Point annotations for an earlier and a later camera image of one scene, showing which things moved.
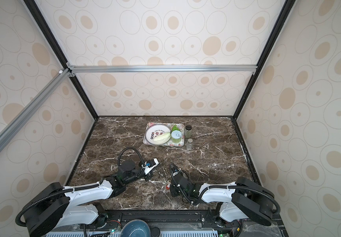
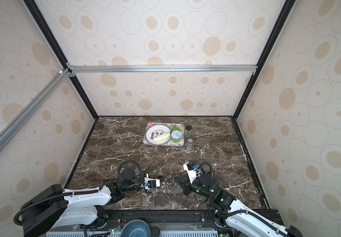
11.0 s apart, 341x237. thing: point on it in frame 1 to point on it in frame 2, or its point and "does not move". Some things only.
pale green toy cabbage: (162, 138) does not move
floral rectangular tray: (164, 134) does not move
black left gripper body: (141, 175) to (139, 186)
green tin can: (176, 137) does not move
